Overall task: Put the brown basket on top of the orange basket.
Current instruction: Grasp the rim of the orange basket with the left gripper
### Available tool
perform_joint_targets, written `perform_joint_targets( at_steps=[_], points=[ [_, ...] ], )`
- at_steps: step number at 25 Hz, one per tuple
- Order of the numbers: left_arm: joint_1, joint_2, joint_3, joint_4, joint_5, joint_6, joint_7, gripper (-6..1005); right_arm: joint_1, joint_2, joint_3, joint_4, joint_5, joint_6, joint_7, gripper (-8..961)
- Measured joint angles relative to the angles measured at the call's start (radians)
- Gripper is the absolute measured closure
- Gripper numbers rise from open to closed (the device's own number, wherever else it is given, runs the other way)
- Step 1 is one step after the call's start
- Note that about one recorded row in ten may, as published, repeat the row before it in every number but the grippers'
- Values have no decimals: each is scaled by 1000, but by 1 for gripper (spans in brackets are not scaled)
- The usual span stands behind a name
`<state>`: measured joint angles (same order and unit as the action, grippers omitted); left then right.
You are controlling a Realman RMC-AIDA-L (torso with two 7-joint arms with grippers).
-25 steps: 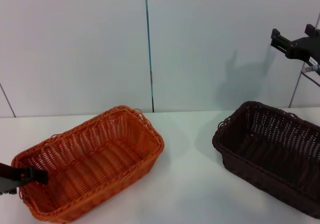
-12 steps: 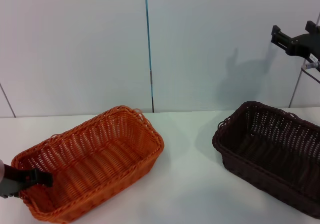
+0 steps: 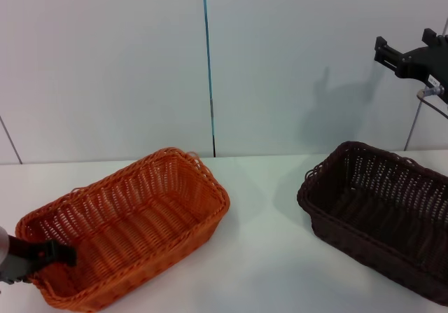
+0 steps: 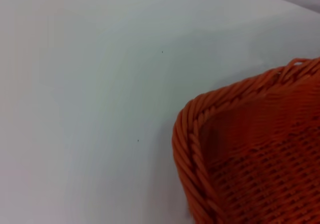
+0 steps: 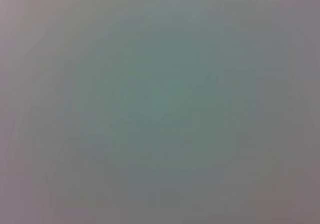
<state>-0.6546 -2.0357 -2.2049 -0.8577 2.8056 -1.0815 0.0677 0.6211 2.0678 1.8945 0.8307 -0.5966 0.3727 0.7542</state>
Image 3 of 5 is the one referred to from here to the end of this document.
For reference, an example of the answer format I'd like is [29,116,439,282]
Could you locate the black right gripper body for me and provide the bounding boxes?
[396,42,448,87]

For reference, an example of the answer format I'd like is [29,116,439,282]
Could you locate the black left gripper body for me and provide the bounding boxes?
[0,235,54,286]

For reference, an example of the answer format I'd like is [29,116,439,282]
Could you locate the orange wicker basket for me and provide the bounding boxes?
[15,147,231,313]

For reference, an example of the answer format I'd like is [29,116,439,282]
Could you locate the dark brown wicker basket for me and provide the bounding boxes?
[296,140,448,307]

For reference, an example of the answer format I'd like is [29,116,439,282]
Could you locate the right gripper cable with connectors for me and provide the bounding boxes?
[415,85,448,120]

